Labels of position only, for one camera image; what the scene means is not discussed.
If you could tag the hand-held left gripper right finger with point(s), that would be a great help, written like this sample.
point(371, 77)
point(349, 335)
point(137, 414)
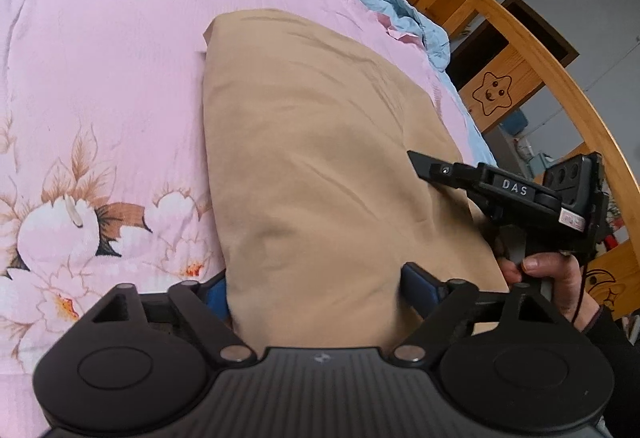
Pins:
point(420, 285)

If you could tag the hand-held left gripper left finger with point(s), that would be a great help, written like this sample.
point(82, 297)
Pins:
point(216, 295)

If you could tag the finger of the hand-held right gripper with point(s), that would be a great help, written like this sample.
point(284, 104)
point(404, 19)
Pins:
point(440, 171)

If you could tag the person's right hand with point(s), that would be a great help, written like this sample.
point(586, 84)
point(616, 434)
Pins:
point(565, 283)

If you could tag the blue plastic container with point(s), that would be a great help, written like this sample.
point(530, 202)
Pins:
point(517, 123)

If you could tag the light blue bed sheet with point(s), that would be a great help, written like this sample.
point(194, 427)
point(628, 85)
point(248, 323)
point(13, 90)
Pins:
point(420, 26)

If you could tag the dark framed panel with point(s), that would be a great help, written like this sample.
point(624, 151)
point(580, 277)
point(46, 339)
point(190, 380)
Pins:
point(545, 33)

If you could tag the pink floral blanket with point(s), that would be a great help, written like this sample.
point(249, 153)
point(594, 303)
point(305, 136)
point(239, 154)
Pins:
point(100, 68)

